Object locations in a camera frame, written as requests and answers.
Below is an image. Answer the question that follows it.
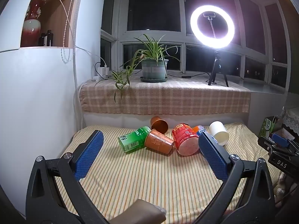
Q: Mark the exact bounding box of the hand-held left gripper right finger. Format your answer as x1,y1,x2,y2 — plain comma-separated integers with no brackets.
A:
194,132,276,224

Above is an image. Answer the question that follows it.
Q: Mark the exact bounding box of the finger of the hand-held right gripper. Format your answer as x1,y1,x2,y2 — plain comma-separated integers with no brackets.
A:
258,136,299,156
272,133,291,147

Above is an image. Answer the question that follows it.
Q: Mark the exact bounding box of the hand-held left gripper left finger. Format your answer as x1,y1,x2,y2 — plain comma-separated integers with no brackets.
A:
25,130,110,224

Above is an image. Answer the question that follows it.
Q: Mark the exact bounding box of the white paper cup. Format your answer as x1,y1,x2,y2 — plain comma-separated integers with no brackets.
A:
209,121,229,146

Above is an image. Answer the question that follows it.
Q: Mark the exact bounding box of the blue and orange cup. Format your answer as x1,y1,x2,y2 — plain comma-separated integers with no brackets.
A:
192,125,219,145

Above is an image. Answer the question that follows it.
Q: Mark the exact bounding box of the red paper cup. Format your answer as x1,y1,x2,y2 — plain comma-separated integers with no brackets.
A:
172,123,202,156

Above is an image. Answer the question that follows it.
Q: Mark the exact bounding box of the green paper cup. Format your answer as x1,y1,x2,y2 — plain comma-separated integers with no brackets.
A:
118,126,152,155

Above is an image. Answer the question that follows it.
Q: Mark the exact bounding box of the orange patterned paper cup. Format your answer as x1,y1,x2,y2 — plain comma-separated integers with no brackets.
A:
144,129,175,155

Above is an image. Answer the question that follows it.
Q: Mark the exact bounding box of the copper brown cup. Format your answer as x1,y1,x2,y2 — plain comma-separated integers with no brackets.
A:
150,116,169,134

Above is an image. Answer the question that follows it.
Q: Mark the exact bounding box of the green carton box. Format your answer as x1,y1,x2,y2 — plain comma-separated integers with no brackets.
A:
258,116,278,139

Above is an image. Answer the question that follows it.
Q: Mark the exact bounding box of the white lace cloth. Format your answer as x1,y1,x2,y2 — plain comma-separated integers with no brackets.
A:
281,107,299,136

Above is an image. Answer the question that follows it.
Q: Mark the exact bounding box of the striped bed sheet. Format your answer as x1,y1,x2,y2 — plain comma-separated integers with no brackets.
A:
54,122,283,223

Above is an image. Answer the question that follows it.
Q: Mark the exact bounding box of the checked cloth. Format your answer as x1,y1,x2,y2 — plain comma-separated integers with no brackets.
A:
79,77,251,116

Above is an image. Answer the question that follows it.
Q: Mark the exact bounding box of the black tripod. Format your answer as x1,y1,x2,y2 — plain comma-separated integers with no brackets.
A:
207,50,229,88

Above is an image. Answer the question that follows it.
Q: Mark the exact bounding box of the green pot saucer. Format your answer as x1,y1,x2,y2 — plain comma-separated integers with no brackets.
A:
140,76,168,83

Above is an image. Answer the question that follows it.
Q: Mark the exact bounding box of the green plant pot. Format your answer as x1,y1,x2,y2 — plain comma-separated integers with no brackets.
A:
141,59,169,79

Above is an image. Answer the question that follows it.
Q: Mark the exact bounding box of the spider plant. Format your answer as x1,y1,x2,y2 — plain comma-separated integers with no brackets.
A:
94,34,183,103

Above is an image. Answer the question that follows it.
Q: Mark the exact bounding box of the red and white vase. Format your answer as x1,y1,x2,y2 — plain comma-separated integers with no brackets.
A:
20,0,47,48

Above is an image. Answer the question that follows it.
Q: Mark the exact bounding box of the white cable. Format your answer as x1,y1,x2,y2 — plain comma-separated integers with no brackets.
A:
72,44,103,132

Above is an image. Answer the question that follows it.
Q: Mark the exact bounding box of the black cable with switch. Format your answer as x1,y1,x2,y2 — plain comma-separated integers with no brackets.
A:
168,73,211,79

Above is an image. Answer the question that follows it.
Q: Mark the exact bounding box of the white window frame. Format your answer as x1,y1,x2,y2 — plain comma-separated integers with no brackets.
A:
100,0,290,92

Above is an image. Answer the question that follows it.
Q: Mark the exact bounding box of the white beaded cord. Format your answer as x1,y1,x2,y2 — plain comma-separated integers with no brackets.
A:
50,0,78,64

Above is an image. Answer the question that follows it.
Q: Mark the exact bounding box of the ring light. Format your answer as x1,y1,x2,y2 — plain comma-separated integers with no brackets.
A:
190,5,235,51

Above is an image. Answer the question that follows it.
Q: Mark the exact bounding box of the wooden wall niche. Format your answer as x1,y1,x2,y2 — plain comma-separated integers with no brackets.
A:
20,0,82,50

